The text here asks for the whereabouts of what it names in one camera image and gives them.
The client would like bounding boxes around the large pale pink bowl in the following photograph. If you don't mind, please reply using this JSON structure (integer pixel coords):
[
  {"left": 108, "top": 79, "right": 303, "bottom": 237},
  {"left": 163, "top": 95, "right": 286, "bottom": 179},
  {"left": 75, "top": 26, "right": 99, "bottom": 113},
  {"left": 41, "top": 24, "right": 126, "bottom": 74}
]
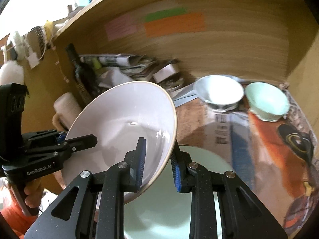
[{"left": 62, "top": 81, "right": 177, "bottom": 203}]

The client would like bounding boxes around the mint green plate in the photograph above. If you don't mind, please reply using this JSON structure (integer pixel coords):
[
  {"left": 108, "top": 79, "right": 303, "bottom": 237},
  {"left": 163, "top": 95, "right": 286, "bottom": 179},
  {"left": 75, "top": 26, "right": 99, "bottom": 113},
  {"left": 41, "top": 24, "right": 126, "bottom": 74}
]
[{"left": 124, "top": 145, "right": 235, "bottom": 239}]

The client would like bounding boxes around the mint green bowl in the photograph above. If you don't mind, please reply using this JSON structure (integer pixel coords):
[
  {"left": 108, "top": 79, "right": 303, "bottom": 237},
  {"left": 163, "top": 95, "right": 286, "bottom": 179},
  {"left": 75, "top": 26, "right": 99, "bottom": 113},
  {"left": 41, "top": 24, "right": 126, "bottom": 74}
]
[{"left": 245, "top": 82, "right": 290, "bottom": 122}]

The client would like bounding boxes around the orange sleeve forearm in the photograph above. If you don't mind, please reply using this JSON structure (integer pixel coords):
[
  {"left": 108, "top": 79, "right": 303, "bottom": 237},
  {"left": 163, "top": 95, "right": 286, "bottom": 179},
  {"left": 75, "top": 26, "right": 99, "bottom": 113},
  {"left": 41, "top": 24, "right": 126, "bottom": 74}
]
[{"left": 1, "top": 199, "right": 38, "bottom": 238}]

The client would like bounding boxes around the person's left hand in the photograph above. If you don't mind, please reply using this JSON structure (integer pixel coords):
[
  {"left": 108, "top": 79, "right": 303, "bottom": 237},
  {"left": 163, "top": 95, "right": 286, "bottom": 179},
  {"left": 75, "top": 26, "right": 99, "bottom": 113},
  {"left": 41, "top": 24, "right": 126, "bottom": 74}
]
[{"left": 24, "top": 178, "right": 44, "bottom": 208}]

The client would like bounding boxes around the colourful bird poster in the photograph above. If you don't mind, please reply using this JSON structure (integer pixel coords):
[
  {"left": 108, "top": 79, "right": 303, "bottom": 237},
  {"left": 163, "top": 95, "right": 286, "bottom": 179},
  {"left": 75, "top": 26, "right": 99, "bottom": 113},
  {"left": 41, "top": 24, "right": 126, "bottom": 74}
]
[{"left": 205, "top": 91, "right": 318, "bottom": 238}]

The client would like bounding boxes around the dark wine bottle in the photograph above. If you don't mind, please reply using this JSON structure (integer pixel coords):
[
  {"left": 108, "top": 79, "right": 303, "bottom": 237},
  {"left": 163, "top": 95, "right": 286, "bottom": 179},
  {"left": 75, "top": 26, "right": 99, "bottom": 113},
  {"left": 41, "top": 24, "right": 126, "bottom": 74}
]
[{"left": 65, "top": 43, "right": 101, "bottom": 105}]

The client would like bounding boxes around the curled white paper sheet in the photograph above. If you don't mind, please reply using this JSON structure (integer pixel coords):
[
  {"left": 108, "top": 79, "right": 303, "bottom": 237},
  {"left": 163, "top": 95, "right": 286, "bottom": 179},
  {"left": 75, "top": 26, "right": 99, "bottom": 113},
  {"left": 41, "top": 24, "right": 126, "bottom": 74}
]
[{"left": 98, "top": 68, "right": 134, "bottom": 88}]

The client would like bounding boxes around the stack of newspapers and magazines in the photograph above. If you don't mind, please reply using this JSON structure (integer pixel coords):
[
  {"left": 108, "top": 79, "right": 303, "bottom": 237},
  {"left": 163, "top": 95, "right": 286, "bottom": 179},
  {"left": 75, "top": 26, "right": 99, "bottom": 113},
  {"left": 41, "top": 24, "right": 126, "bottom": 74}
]
[{"left": 79, "top": 53, "right": 180, "bottom": 83}]

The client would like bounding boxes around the vintage newspaper print mat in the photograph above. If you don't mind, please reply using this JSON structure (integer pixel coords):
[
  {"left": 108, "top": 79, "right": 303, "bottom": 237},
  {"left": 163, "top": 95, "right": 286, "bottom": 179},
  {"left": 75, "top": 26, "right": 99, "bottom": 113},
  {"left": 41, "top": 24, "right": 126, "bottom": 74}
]
[{"left": 176, "top": 98, "right": 215, "bottom": 151}]

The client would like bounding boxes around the small bowl of trinkets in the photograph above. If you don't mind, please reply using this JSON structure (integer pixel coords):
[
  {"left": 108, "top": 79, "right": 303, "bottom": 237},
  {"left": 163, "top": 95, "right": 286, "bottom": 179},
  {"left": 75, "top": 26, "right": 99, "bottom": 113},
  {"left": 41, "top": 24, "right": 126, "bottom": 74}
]
[{"left": 163, "top": 77, "right": 184, "bottom": 93}]

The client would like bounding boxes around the white small box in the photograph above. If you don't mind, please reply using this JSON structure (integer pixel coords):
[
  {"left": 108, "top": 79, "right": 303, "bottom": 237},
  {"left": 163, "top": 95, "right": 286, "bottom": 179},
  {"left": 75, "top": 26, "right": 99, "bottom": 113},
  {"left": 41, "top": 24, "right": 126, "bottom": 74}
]
[{"left": 153, "top": 64, "right": 180, "bottom": 83}]

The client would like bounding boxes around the white bowl with dark spots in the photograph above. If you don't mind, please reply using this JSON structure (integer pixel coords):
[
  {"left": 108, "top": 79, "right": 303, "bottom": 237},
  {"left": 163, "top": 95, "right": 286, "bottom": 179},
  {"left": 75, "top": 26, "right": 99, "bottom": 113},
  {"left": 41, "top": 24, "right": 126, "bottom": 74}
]
[{"left": 193, "top": 75, "right": 244, "bottom": 112}]

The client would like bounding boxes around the pink sticky note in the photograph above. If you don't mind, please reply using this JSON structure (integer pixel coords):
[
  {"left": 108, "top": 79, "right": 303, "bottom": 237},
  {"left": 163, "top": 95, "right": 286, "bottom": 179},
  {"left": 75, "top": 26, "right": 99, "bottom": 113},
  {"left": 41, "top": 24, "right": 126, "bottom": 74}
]
[{"left": 104, "top": 14, "right": 137, "bottom": 41}]

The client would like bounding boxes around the green sticky note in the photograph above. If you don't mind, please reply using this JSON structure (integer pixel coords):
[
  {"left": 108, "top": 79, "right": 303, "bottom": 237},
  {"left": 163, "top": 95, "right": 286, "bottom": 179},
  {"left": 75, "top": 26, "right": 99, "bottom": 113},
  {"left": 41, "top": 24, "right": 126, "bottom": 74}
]
[{"left": 144, "top": 7, "right": 187, "bottom": 22}]

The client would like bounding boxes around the orange sticky note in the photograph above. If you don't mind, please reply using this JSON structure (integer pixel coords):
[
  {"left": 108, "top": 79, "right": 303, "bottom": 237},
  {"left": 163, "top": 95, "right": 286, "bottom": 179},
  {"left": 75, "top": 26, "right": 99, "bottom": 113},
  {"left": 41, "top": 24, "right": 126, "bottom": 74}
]
[{"left": 144, "top": 13, "right": 206, "bottom": 38}]

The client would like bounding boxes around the white mug with beige handle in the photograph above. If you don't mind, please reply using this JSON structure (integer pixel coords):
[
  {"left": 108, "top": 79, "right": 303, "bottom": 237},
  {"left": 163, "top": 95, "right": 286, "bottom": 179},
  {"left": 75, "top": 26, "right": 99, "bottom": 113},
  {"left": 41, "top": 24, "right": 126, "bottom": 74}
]
[{"left": 52, "top": 92, "right": 82, "bottom": 131}]

